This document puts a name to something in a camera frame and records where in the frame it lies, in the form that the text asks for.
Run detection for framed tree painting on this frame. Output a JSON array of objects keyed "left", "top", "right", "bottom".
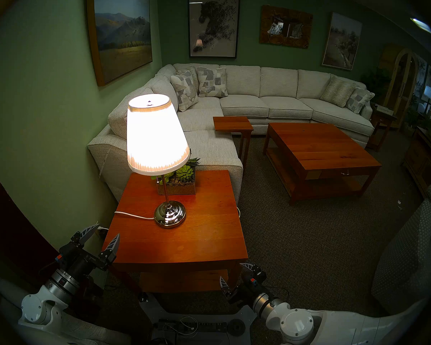
[{"left": 321, "top": 12, "right": 363, "bottom": 71}]

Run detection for beige sectional sofa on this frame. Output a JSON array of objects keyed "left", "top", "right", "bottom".
[{"left": 87, "top": 63, "right": 376, "bottom": 204}]

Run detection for patterned upholstered armchair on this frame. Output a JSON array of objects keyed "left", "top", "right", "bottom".
[{"left": 371, "top": 180, "right": 431, "bottom": 317}]

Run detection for arched wooden display cabinet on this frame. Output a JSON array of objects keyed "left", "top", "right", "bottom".
[{"left": 379, "top": 45, "right": 419, "bottom": 130}]

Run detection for rustic wood framed mirror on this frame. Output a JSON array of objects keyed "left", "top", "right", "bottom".
[{"left": 259, "top": 5, "right": 314, "bottom": 49}]

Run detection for ceiling light fixture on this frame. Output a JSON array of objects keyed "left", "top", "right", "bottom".
[{"left": 411, "top": 17, "right": 431, "bottom": 35}]

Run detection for beige striped throw pillow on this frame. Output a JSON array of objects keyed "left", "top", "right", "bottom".
[
  {"left": 320, "top": 74, "right": 356, "bottom": 109},
  {"left": 178, "top": 66, "right": 201, "bottom": 94}
]

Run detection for framed mountain landscape painting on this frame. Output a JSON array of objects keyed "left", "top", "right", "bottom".
[{"left": 86, "top": 0, "right": 153, "bottom": 87}]

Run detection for succulent plants in box planter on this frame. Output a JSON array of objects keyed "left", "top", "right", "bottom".
[{"left": 151, "top": 157, "right": 201, "bottom": 196}]

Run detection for dark wood accent table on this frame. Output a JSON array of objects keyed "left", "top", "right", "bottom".
[{"left": 367, "top": 104, "right": 399, "bottom": 151}]

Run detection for small cherry wood side table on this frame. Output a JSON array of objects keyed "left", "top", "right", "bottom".
[{"left": 213, "top": 116, "right": 254, "bottom": 169}]

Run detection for dark leafy floor plant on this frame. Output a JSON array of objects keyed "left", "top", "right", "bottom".
[{"left": 360, "top": 68, "right": 392, "bottom": 105}]

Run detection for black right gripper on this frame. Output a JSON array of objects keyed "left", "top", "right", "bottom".
[{"left": 220, "top": 263, "right": 272, "bottom": 307}]

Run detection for black framed horse artwork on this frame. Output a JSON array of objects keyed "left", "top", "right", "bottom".
[{"left": 187, "top": 0, "right": 241, "bottom": 59}]

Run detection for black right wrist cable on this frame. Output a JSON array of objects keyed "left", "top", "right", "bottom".
[{"left": 267, "top": 285, "right": 291, "bottom": 302}]

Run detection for white shade chrome table lamp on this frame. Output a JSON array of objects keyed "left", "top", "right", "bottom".
[{"left": 126, "top": 93, "right": 191, "bottom": 229}]

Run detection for cherry wood end table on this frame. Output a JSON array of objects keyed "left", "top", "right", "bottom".
[{"left": 102, "top": 170, "right": 249, "bottom": 294}]

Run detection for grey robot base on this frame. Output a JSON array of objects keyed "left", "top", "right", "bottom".
[{"left": 138, "top": 293, "right": 257, "bottom": 345}]

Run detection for grey patchwork throw pillow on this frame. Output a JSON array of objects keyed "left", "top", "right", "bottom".
[
  {"left": 170, "top": 70, "right": 199, "bottom": 112},
  {"left": 345, "top": 87, "right": 375, "bottom": 114},
  {"left": 196, "top": 66, "right": 229, "bottom": 98}
]

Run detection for background lamp with white shade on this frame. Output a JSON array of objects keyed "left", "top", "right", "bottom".
[{"left": 421, "top": 85, "right": 431, "bottom": 115}]

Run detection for white lamp power cord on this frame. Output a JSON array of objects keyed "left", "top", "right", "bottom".
[{"left": 114, "top": 211, "right": 156, "bottom": 220}]

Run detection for dark wood console cabinet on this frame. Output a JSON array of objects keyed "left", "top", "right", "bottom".
[{"left": 402, "top": 127, "right": 431, "bottom": 198}]

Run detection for cherry wood coffee table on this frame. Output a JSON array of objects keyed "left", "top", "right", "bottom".
[{"left": 263, "top": 122, "right": 382, "bottom": 206}]

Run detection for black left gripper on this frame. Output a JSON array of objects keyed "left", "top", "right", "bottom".
[{"left": 56, "top": 224, "right": 121, "bottom": 277}]

